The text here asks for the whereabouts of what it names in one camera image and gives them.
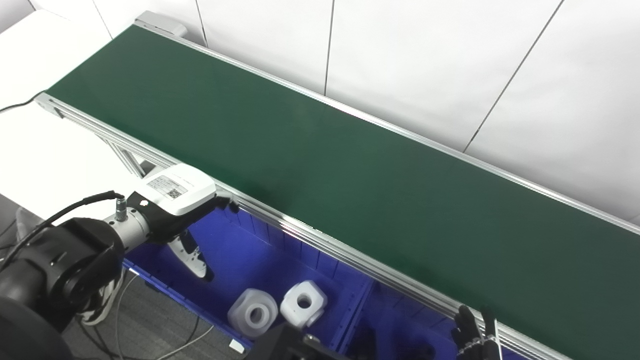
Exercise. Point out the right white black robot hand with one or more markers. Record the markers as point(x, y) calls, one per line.
point(472, 340)

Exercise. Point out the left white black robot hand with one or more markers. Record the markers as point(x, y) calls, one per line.
point(175, 187)

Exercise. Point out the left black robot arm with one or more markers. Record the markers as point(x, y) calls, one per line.
point(55, 270)

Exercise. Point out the blue bin with black parts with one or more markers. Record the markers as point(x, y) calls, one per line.
point(400, 320)

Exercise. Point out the blue bin with white parts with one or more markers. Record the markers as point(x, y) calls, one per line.
point(250, 260)

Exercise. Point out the green conveyor belt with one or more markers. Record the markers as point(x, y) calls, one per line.
point(300, 231)
point(325, 165)

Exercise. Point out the grey conveyor end box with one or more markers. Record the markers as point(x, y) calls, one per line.
point(160, 22)

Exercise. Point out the white cube part with hole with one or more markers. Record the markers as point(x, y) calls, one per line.
point(304, 302)

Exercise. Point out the black robot torso part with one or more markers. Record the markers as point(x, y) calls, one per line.
point(290, 345)

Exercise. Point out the patterned sneaker shoe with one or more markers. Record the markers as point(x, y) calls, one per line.
point(102, 300)

